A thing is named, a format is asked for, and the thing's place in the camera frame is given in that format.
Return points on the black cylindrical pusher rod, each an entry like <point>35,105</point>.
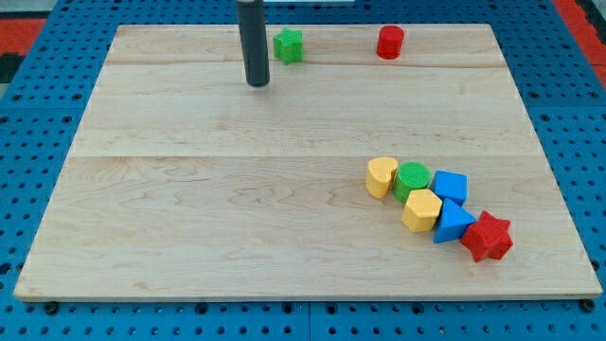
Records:
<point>252,28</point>

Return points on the green cylinder block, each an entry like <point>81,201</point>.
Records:
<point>408,177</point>

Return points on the red star block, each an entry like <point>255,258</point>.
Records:
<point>488,237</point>

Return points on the yellow heart block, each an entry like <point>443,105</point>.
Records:
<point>379,175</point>

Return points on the green star block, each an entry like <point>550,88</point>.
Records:
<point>288,46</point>

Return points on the blue triangle block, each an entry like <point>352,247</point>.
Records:
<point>453,222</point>

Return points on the yellow hexagon block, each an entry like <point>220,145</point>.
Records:
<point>421,210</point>

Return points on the blue cube block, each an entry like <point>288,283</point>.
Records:
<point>451,185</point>

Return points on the wooden board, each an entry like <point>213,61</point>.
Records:
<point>185,184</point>

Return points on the red cylinder block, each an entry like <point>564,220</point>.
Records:
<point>390,41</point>

